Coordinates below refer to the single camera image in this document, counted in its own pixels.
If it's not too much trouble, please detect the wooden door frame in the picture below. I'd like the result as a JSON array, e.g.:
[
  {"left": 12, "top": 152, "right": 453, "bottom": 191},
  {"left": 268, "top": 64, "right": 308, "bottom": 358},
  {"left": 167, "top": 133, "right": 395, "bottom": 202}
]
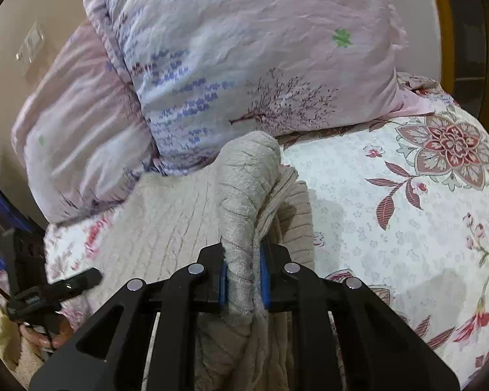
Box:
[{"left": 436, "top": 0, "right": 489, "bottom": 133}]

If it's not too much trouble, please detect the beige knitted sweater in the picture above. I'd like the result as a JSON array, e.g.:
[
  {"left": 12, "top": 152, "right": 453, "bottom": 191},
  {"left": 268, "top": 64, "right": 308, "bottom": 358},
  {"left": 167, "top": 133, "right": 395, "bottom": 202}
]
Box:
[{"left": 87, "top": 132, "right": 314, "bottom": 390}]

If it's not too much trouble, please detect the person's left hand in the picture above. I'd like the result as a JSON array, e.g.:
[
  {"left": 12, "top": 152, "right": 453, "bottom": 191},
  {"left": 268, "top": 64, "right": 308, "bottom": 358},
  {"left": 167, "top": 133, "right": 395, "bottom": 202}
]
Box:
[{"left": 19, "top": 313, "right": 74, "bottom": 350}]

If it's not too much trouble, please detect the pink printed front pillow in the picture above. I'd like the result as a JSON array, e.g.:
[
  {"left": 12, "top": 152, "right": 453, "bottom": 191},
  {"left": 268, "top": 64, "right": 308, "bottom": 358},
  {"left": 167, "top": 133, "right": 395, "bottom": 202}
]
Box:
[{"left": 83, "top": 0, "right": 431, "bottom": 175}]

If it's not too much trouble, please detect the pink striped back pillow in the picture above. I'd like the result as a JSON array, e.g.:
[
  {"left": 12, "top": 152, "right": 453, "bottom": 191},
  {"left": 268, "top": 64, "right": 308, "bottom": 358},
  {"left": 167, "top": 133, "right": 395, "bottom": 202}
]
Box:
[{"left": 11, "top": 21, "right": 158, "bottom": 224}]

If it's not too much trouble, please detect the floral white bedspread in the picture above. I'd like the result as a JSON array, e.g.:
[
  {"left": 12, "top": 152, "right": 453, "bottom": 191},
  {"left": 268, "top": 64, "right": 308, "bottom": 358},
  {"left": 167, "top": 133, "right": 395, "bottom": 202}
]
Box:
[{"left": 45, "top": 73, "right": 489, "bottom": 386}]

